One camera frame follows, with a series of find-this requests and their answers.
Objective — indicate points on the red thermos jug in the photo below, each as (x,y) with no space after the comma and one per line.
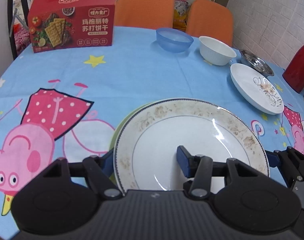
(300,65)

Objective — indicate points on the blue plastic bowl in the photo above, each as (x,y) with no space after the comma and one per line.
(174,40)

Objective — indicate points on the white plate with gold rim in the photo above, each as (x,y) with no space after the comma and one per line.
(167,135)

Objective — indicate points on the white ribbed bowl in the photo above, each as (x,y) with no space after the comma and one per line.
(215,52)

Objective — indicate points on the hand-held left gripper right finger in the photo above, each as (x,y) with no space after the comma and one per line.
(184,160)

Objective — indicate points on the red cracker box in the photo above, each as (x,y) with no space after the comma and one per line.
(74,27)

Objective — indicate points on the blue cartoon printed tablecloth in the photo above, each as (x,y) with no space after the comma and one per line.
(142,80)

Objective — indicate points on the steel bowl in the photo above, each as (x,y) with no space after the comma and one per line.
(256,63)

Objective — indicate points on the yellow snack bag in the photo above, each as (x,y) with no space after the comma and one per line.
(179,12)

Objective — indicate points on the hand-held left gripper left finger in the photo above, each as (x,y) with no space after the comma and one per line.
(107,162)

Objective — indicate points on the orange chair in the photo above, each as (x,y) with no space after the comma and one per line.
(144,7)
(209,17)

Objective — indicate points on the green plate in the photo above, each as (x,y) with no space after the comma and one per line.
(125,118)

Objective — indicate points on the black metal frame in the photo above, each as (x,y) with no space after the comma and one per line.
(11,17)

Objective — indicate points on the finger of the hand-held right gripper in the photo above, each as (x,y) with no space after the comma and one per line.
(272,158)

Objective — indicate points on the white floral plate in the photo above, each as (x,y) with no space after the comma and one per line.
(254,87)

